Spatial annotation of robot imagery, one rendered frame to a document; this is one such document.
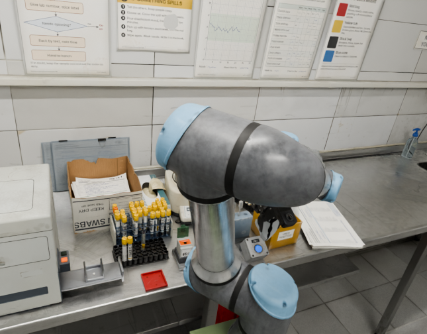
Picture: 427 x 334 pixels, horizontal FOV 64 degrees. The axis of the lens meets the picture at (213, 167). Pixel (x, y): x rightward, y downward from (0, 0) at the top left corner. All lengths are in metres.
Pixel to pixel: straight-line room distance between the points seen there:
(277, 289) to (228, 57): 1.05
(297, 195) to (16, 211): 0.67
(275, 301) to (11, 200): 0.67
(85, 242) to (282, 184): 0.92
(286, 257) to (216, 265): 0.57
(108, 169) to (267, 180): 1.11
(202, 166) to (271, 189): 0.10
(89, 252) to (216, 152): 0.84
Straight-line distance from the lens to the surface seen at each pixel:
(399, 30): 2.18
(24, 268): 0.99
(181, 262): 1.15
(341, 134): 2.15
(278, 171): 0.45
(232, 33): 1.53
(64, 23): 1.37
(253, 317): 0.82
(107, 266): 1.11
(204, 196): 0.53
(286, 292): 0.80
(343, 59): 1.94
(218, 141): 0.47
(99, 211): 1.26
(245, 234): 1.30
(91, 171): 1.50
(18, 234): 0.93
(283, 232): 1.27
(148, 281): 1.11
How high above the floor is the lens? 1.69
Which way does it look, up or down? 27 degrees down
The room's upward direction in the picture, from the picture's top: 7 degrees clockwise
